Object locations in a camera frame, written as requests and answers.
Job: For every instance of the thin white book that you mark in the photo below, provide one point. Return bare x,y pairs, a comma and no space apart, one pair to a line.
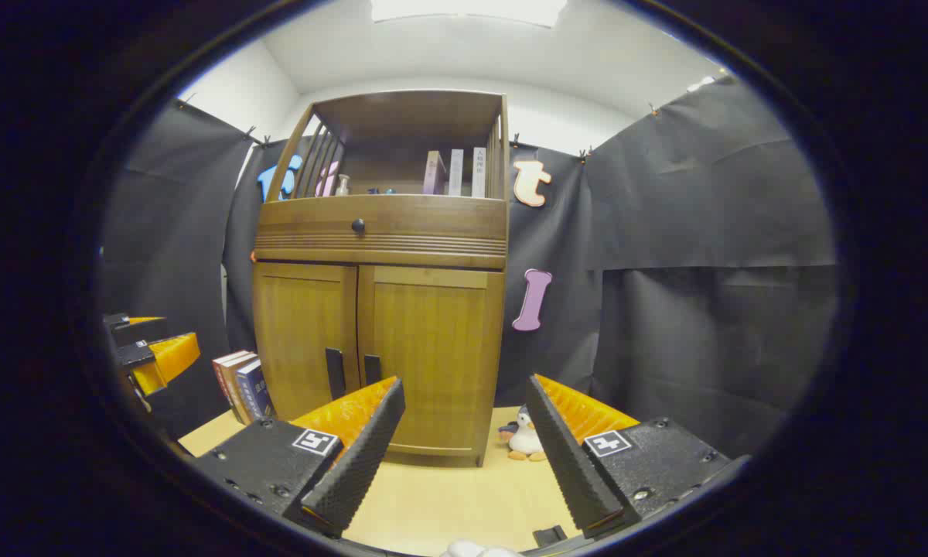
456,172

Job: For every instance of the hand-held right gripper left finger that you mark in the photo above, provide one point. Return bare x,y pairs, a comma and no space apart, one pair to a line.
356,464

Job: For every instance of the blue book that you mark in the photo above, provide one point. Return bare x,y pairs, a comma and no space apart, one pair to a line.
255,391

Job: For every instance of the wooden cabinet drawer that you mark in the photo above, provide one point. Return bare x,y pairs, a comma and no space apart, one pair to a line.
417,220

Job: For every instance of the wooden shoe cabinet door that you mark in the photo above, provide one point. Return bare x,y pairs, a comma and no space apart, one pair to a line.
441,348
305,340

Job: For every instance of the large ceiling light panel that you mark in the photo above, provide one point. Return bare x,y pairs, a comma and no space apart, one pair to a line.
468,9

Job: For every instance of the wooden double-door shoe cabinet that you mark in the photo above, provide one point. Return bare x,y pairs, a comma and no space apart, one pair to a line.
379,232

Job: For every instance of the purple book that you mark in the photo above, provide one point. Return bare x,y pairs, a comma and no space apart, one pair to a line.
433,174

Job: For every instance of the black backdrop cloth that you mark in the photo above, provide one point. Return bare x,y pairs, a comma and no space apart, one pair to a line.
704,232

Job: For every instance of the small ceiling light panel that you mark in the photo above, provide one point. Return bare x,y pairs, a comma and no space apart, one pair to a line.
704,82

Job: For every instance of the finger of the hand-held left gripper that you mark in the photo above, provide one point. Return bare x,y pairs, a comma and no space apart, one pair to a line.
166,360
139,329

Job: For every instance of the plush penguin toy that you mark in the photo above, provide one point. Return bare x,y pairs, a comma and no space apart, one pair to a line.
524,439

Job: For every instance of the brown book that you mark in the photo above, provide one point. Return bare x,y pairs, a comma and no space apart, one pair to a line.
233,387

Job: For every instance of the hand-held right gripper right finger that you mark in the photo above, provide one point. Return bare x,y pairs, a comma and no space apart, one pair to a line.
568,464

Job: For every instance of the white grey book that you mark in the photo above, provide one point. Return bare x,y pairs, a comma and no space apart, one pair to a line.
479,172

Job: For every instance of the small beige vase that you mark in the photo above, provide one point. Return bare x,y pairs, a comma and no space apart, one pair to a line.
342,186

